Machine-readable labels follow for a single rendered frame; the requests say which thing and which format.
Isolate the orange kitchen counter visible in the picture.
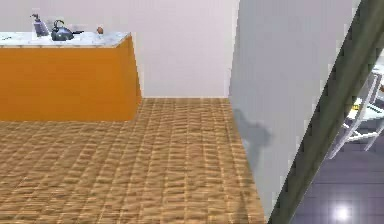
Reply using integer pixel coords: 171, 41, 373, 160
0, 31, 144, 122

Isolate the black kettle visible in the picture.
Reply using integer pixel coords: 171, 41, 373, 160
50, 19, 85, 42

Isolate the white chair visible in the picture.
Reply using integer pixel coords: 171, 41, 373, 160
327, 63, 384, 160

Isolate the grey soap bottle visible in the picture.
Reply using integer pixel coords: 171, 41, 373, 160
29, 13, 51, 38

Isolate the dark grey door frame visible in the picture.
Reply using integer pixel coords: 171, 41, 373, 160
267, 0, 384, 224

